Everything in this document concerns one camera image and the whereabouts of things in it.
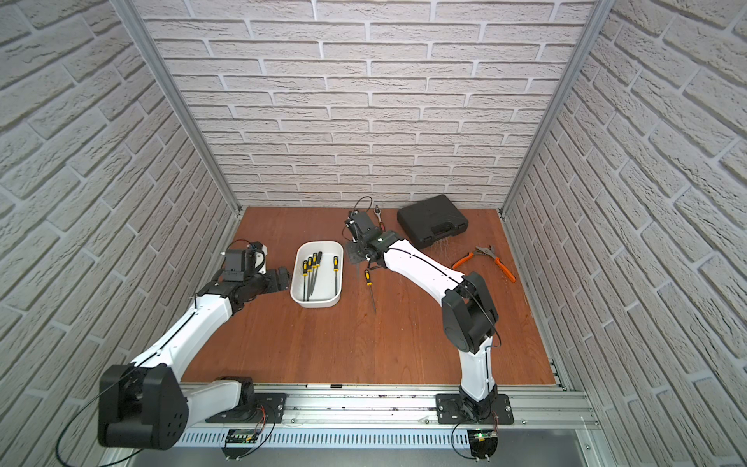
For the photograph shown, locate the white plastic storage box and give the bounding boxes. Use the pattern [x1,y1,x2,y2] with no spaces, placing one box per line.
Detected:
[290,241,344,309]

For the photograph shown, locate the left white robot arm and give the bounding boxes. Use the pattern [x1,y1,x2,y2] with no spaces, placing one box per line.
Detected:
[93,242,291,453]

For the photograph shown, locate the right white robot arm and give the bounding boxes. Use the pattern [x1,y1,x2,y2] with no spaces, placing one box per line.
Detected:
[345,209,498,422]

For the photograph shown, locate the black plastic tool case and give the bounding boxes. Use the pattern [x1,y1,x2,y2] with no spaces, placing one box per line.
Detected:
[397,195,469,250]

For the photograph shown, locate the left controller board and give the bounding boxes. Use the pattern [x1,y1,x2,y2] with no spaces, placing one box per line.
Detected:
[222,429,262,460]

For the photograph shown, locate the controller board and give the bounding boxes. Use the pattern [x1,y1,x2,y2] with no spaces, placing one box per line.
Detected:
[222,429,262,460]
[467,430,499,461]

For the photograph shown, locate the right controller board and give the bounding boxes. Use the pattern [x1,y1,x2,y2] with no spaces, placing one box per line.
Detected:
[467,430,499,461]

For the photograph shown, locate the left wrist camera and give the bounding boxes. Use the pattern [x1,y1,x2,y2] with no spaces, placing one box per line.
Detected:
[247,241,267,274]

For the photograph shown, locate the orange handled pliers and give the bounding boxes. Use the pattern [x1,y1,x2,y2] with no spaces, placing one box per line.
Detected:
[451,244,517,284]

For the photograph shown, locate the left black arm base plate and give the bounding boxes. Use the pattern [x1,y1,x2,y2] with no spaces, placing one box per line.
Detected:
[205,393,287,424]

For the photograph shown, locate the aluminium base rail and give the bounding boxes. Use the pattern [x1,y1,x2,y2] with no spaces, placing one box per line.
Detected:
[176,383,601,456]

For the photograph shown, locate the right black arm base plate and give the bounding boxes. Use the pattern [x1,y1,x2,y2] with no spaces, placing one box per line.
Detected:
[435,393,515,425]

